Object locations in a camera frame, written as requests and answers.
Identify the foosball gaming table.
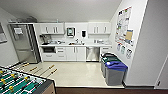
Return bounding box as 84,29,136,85
0,61,59,94

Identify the chrome sink faucet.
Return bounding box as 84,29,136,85
75,38,80,45

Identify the white sink base cabinet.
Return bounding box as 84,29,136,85
65,46,87,62

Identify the white drawer stack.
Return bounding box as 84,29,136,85
55,46,67,61
99,46,112,55

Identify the grey bin green lid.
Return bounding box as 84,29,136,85
100,52,121,78

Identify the built-in microwave oven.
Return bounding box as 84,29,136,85
41,45,56,54

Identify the grey bin blue lid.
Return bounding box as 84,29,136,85
104,59,129,86

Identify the black coffee machine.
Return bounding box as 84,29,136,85
39,34,50,45

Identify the stainless steel refrigerator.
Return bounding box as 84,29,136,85
8,23,41,65

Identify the grey notice board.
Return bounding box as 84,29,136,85
0,22,8,44

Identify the white door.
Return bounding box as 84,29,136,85
154,58,168,90

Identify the wall poster board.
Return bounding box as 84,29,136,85
114,6,135,48

